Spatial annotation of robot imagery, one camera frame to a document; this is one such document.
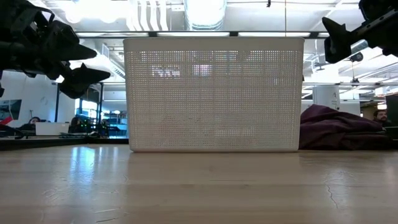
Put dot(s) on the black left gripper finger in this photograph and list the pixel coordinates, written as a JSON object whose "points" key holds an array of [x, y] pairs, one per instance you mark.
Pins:
{"points": [[71, 49], [81, 81]]}

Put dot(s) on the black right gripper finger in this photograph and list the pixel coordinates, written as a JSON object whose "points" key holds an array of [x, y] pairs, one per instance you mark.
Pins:
{"points": [[392, 49], [337, 43]]}

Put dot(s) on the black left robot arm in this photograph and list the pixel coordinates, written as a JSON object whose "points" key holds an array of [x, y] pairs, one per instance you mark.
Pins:
{"points": [[6, 56]]}

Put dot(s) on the white perforated plastic basket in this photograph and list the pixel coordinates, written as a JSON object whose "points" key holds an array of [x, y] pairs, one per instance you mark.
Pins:
{"points": [[217, 93]]}

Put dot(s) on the black round ceiling fixture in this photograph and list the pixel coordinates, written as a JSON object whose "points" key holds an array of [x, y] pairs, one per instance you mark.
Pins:
{"points": [[356, 57]]}

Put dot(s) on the person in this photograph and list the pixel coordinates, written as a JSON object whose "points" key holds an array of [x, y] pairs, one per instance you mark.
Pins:
{"points": [[77, 124], [381, 117], [33, 120]]}

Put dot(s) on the white pillar box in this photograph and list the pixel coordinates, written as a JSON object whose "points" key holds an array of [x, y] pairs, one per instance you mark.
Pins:
{"points": [[326, 96]]}

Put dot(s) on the white box on desk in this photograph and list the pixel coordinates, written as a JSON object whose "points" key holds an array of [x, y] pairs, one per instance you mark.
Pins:
{"points": [[51, 128]]}

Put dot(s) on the dark computer monitor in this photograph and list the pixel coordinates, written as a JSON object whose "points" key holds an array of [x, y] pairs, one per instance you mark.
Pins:
{"points": [[392, 109]]}

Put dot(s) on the brown cabinet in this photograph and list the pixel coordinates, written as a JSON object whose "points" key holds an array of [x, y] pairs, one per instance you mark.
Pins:
{"points": [[368, 112]]}

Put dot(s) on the black background desk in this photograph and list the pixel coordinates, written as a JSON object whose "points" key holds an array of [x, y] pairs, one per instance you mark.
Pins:
{"points": [[46, 143]]}

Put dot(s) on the small black hanging fixture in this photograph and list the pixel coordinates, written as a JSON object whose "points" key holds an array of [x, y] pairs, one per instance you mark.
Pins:
{"points": [[269, 3]]}

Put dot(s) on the maroon cloth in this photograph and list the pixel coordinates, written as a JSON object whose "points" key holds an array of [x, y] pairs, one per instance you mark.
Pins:
{"points": [[335, 130]]}

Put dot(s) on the black overhead beam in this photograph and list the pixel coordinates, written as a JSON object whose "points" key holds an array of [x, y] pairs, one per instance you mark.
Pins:
{"points": [[233, 34]]}

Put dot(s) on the black vertical post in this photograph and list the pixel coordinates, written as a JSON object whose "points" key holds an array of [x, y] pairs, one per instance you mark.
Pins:
{"points": [[57, 102], [101, 105]]}

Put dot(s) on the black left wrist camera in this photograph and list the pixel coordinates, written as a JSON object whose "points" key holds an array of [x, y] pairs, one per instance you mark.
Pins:
{"points": [[31, 21]]}

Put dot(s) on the dark wall monitor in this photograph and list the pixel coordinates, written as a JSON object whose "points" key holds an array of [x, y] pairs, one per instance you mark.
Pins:
{"points": [[9, 109]]}

